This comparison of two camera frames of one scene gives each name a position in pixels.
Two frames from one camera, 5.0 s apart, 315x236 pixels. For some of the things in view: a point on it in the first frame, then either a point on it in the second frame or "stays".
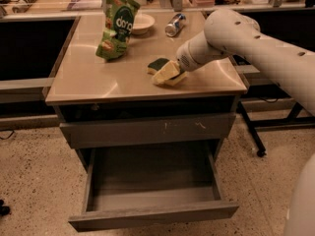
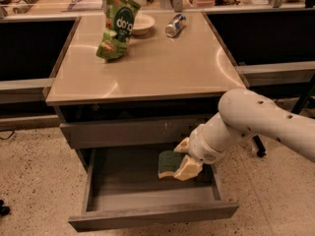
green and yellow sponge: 157,63 -> 168,162
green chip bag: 119,17 stays
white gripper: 184,60 -> 201,147
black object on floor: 4,209 stays
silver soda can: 173,28 stays
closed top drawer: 147,131 stays
